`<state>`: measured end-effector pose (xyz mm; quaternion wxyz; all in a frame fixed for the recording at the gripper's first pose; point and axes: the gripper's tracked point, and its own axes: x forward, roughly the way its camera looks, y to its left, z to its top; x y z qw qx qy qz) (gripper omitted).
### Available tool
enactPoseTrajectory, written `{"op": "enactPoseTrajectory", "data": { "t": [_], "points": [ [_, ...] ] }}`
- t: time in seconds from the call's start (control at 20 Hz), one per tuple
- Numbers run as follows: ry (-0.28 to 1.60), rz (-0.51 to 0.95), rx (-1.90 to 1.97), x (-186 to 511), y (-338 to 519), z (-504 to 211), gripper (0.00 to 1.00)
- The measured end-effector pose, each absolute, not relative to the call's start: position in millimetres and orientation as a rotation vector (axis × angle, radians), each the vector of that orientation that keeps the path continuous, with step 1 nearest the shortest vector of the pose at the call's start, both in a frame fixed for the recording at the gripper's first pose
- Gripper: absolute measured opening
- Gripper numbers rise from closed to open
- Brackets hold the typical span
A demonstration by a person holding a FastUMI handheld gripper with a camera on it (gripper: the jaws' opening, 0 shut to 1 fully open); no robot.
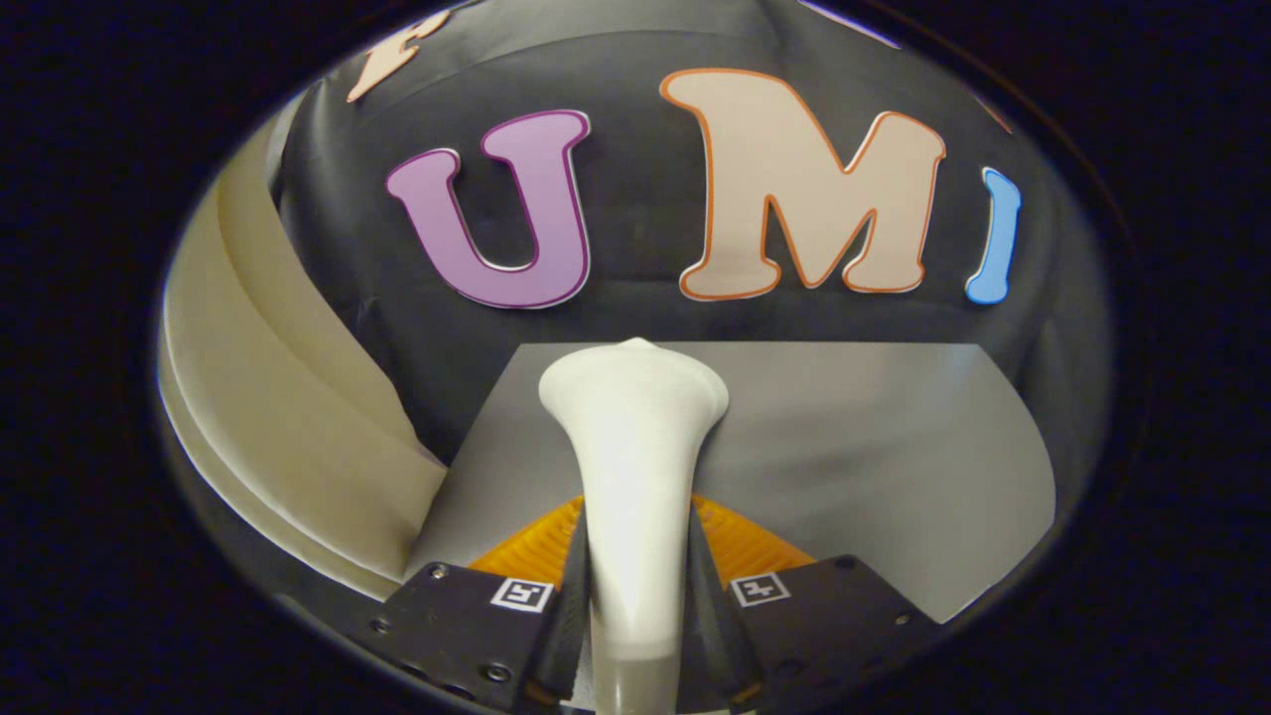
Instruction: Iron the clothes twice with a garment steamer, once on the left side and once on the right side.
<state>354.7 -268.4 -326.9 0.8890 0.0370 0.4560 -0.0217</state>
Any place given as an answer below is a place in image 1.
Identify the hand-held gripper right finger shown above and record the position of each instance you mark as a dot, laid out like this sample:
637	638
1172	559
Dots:
814	626

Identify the white garment steamer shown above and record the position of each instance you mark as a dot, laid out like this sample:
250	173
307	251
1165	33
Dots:
635	477

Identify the black backdrop cloth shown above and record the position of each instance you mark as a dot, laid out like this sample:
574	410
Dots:
635	199

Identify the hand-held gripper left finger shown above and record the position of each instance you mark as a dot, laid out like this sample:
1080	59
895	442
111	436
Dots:
467	626

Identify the white cabinet with grey top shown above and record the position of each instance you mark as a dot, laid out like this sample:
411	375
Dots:
874	457

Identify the cream button-up shirt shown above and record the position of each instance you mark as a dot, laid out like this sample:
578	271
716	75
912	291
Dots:
278	417

